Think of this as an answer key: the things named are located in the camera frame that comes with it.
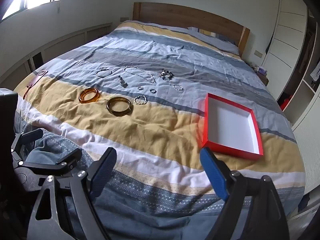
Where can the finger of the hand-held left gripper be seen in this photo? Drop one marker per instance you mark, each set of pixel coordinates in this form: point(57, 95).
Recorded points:
point(67, 160)
point(31, 135)

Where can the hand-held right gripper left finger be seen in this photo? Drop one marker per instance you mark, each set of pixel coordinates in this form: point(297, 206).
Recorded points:
point(101, 172)

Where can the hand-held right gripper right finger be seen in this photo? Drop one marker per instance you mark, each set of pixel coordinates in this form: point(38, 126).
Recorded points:
point(215, 175)

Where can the red cardboard box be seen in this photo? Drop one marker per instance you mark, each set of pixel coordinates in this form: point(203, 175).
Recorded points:
point(231, 123)

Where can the brown translucent bangle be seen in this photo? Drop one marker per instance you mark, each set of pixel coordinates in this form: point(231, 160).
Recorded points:
point(112, 111)

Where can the orange translucent bangle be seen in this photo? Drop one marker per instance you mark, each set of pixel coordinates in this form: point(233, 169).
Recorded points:
point(88, 99)

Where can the striped blue yellow blanket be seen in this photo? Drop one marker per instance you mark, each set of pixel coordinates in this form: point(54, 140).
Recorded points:
point(155, 130)

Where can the thin metal bangle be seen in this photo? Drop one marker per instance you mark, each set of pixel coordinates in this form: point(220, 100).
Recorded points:
point(98, 75)

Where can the white ribbed panel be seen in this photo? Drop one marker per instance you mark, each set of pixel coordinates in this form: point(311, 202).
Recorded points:
point(308, 150)

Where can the red item in wardrobe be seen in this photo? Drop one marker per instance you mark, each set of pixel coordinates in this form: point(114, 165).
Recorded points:
point(285, 101)

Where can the wooden nightstand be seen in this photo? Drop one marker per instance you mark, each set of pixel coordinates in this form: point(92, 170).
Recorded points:
point(262, 77)

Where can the window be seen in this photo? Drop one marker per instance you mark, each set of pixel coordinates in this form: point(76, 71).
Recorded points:
point(27, 0)

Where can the grey blue pillow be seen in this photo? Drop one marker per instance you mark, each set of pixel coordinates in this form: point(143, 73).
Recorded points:
point(215, 38)

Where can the hanging striped clothes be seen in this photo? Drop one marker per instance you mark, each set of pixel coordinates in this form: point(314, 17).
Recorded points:
point(315, 71)

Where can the white wardrobe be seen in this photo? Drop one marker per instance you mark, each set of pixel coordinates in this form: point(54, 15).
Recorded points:
point(287, 37)

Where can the wooden headboard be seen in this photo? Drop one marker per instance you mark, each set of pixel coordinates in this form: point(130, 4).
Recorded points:
point(190, 15)

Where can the low white wall cabinet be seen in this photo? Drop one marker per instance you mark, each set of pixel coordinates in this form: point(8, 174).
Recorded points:
point(62, 45)

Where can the wall switch plate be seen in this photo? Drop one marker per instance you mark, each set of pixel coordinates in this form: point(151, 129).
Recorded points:
point(258, 54)

